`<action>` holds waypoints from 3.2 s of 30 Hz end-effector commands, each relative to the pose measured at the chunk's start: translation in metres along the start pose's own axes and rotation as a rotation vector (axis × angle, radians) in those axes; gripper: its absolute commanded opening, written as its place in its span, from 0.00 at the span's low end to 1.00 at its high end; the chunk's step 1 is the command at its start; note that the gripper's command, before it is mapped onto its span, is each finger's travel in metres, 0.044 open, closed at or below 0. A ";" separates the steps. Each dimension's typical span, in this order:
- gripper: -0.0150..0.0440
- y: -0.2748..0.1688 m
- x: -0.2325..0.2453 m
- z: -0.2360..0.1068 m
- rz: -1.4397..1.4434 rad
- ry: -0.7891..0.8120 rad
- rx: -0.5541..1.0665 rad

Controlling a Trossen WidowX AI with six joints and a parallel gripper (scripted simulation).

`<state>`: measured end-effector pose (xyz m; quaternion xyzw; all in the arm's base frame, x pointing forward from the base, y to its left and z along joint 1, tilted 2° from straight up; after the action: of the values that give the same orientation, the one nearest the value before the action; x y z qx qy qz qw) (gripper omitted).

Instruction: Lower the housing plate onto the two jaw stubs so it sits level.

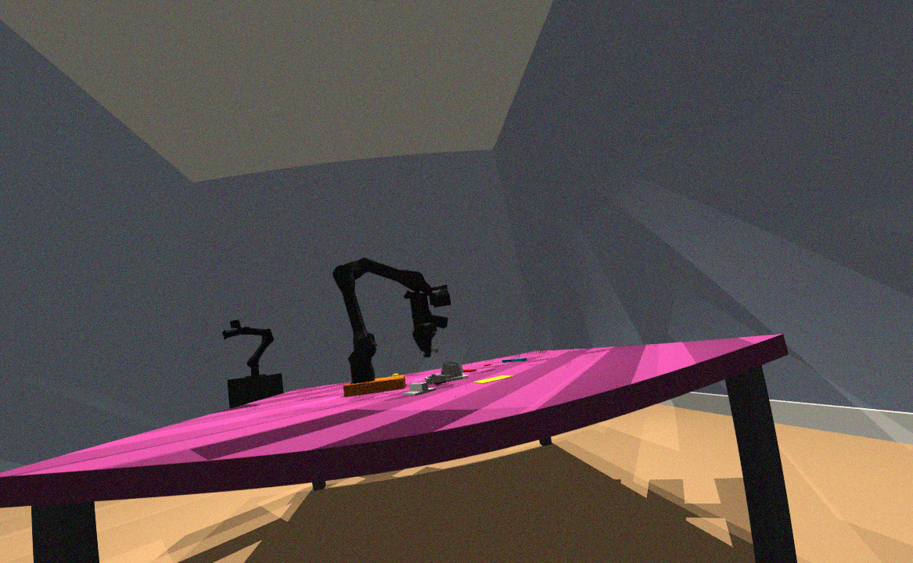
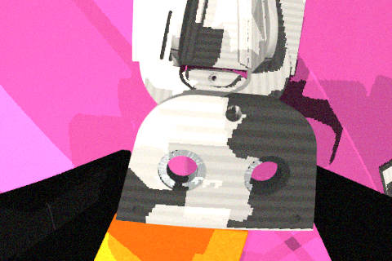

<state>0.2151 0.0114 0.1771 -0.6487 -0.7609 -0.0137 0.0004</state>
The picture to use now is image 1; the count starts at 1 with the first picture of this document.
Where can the yellow flat plate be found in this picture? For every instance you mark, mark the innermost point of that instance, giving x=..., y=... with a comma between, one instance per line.
x=493, y=379

